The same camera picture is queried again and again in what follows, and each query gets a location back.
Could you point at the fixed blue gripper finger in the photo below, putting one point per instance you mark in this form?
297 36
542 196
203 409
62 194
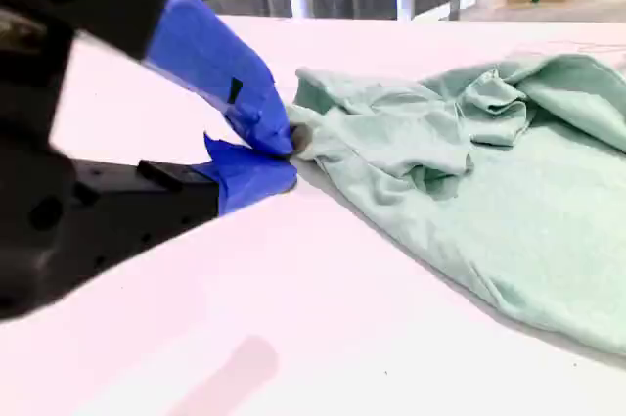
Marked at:
244 181

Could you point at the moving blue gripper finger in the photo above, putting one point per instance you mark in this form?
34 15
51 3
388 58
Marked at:
210 59

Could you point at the pale green T-shirt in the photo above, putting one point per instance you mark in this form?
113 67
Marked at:
489 191

